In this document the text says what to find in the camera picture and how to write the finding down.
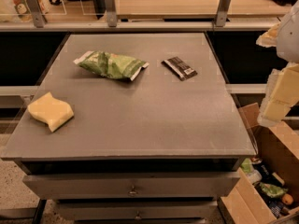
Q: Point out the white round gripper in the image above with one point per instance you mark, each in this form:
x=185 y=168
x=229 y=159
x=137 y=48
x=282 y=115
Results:
x=289 y=38

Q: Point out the green jalapeno chip bag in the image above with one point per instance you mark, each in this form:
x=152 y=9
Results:
x=110 y=65

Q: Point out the green snack bag in box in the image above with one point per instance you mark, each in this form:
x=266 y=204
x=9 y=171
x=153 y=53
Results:
x=272 y=191

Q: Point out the white printed plastic bag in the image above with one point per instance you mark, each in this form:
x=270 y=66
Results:
x=18 y=10

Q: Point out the cardboard box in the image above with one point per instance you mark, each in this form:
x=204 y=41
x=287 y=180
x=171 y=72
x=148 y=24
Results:
x=278 y=147

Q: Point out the dark brown snack bar wrapper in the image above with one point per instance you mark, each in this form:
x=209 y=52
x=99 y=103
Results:
x=180 y=68

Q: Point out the dark bottle in box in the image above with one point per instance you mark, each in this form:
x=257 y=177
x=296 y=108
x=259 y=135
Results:
x=268 y=176

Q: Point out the orange fruit in box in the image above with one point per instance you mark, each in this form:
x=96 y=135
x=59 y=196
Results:
x=287 y=199

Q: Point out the grey drawer cabinet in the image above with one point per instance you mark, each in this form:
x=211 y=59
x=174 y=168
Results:
x=153 y=124

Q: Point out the yellow wavy sponge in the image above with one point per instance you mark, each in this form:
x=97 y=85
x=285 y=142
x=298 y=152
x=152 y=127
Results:
x=52 y=111

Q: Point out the lower grey drawer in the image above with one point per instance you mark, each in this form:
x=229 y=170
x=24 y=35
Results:
x=136 y=210

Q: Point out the grey drawer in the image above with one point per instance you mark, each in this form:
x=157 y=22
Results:
x=132 y=185
x=136 y=210

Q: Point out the upper grey drawer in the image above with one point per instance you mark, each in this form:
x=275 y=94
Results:
x=132 y=185

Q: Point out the right grey metal bracket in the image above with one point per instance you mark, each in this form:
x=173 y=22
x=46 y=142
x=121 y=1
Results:
x=221 y=14

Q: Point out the grey metal bracket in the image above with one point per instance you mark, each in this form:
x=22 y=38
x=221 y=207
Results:
x=221 y=14
x=112 y=19
x=36 y=12

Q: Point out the middle grey metal bracket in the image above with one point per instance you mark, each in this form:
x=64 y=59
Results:
x=112 y=19

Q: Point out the left grey metal bracket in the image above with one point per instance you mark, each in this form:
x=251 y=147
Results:
x=36 y=12

